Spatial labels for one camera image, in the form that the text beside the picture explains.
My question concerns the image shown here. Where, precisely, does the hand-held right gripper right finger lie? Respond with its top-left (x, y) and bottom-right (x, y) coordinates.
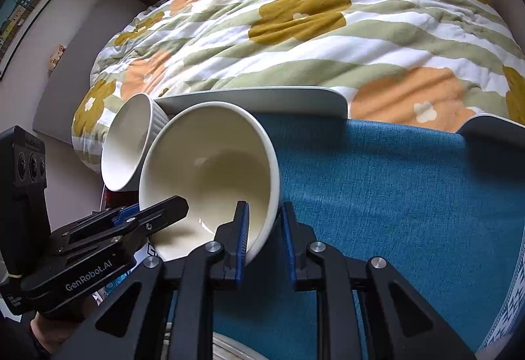
top-left (279, 202), bottom-right (476, 360)

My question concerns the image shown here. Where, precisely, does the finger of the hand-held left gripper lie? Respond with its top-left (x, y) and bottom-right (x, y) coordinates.
top-left (51, 197), bottom-right (189, 256)
top-left (86, 204), bottom-right (139, 226)

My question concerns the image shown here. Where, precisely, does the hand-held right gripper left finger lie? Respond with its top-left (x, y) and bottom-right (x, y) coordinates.
top-left (74, 201), bottom-right (251, 360)

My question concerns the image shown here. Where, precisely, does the cream bowl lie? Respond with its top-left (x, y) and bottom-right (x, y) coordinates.
top-left (138, 101), bottom-right (282, 264)

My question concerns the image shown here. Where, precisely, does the person's left hand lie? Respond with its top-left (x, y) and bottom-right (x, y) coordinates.
top-left (31, 303), bottom-right (97, 352)

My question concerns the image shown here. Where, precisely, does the white ribbed bowl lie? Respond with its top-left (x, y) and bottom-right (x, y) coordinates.
top-left (100, 93), bottom-right (171, 192)

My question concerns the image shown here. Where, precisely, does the blue table cloth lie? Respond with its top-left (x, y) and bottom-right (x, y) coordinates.
top-left (164, 114), bottom-right (525, 356)

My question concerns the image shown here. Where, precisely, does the white plate with dark rim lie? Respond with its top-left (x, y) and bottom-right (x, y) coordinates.
top-left (212, 332), bottom-right (265, 360)

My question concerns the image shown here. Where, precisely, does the grey headboard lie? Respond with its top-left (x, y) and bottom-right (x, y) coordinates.
top-left (33, 0), bottom-right (136, 143)

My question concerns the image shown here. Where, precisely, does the small figurine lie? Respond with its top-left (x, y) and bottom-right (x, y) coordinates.
top-left (47, 44), bottom-right (67, 76)

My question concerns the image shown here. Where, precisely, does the floral striped blanket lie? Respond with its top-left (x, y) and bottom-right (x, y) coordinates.
top-left (72, 0), bottom-right (525, 180)

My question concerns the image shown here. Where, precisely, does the framed wall poster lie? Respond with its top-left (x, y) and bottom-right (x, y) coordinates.
top-left (0, 0), bottom-right (68, 78)

